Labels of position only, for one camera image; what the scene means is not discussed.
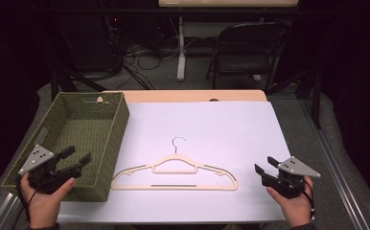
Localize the person's left hand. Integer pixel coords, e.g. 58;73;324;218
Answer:
20;172;78;230

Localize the person's right hand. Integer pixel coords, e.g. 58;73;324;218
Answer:
266;175;315;228

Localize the beige clothes hanger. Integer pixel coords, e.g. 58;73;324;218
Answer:
110;136;240;192

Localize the green woven basket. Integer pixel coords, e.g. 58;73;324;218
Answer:
0;91;130;203

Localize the black cable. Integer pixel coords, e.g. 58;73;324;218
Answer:
288;175;316;220
15;173;43;224

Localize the black folding chair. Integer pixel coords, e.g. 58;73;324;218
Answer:
205;20;292;94

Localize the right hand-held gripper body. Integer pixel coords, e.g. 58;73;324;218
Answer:
261;155;322;199

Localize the bundle of floor cables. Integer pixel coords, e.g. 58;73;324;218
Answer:
107;15;181;91

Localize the white desk leg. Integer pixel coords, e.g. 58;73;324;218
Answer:
176;16;187;82

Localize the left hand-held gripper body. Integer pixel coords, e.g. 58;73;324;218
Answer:
18;144;83;195

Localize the black metal stand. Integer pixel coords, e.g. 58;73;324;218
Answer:
49;18;108;101
266;63;322;130

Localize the white table mat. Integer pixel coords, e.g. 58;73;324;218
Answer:
58;101;292;224

